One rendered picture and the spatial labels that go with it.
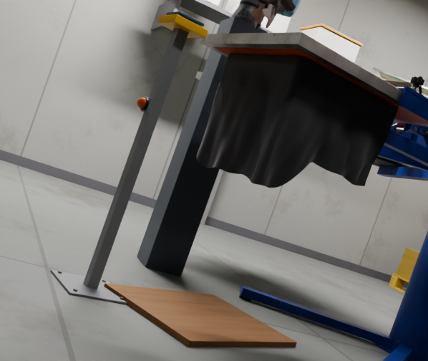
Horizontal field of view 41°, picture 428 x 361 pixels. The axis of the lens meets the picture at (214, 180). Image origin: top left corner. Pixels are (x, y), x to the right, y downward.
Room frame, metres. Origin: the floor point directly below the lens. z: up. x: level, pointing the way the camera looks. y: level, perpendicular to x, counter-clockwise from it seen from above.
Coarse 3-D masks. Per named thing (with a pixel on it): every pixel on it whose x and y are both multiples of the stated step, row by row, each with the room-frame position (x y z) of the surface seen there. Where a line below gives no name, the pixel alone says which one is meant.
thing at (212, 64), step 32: (224, 32) 2.67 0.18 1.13; (256, 32) 2.65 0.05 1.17; (224, 64) 2.62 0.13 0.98; (192, 128) 2.64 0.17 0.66; (192, 160) 2.62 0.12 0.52; (160, 192) 2.76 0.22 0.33; (192, 192) 2.64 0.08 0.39; (160, 224) 2.61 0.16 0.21; (192, 224) 2.66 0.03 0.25; (160, 256) 2.63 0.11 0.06
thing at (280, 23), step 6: (228, 0) 4.89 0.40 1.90; (234, 0) 4.76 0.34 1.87; (228, 6) 4.84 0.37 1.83; (234, 6) 4.71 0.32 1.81; (264, 18) 4.67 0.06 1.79; (276, 18) 4.70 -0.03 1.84; (282, 18) 4.72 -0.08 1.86; (288, 18) 4.74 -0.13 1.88; (264, 24) 4.67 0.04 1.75; (276, 24) 4.71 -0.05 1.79; (282, 24) 4.73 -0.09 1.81; (270, 30) 4.70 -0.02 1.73; (276, 30) 4.72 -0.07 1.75; (282, 30) 4.73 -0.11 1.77
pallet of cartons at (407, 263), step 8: (408, 248) 5.86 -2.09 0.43; (408, 256) 5.81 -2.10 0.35; (416, 256) 5.69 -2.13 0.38; (400, 264) 5.88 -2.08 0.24; (408, 264) 5.76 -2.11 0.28; (400, 272) 5.84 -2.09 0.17; (408, 272) 5.72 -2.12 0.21; (392, 280) 5.87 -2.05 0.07; (400, 280) 5.82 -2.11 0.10; (408, 280) 5.65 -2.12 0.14; (400, 288) 5.83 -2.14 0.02
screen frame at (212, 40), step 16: (288, 32) 1.76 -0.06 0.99; (272, 48) 1.87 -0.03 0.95; (288, 48) 1.79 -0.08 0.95; (304, 48) 1.72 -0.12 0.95; (320, 48) 1.75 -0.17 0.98; (336, 64) 1.80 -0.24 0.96; (352, 64) 1.83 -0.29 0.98; (368, 80) 1.88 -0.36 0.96; (384, 96) 1.97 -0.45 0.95; (400, 96) 1.97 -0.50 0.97
